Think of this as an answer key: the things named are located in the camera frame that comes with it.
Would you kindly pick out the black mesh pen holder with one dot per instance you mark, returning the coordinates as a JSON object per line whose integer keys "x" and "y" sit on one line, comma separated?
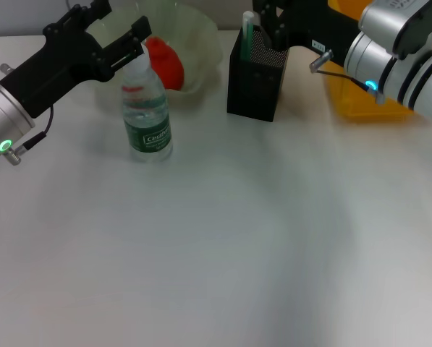
{"x": 253, "y": 90}

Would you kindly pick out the green utility knife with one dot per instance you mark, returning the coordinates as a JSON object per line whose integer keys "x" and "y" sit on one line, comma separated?
{"x": 246, "y": 36}

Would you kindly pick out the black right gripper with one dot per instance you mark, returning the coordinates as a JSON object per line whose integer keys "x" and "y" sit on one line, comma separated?
{"x": 320, "y": 21}

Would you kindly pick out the red-orange fruit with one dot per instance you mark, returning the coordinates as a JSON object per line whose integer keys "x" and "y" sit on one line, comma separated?
{"x": 170, "y": 65}

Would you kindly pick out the clear green-label water bottle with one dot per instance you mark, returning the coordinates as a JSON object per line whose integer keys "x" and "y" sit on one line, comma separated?
{"x": 150, "y": 123}

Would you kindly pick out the yellow plastic bin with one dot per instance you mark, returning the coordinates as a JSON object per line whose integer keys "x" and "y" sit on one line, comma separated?
{"x": 353, "y": 105}

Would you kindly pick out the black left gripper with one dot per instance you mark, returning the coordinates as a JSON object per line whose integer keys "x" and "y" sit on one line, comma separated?
{"x": 60, "y": 68}

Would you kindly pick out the translucent green wavy fruit plate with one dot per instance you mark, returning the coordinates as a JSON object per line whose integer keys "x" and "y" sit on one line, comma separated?
{"x": 197, "y": 36}

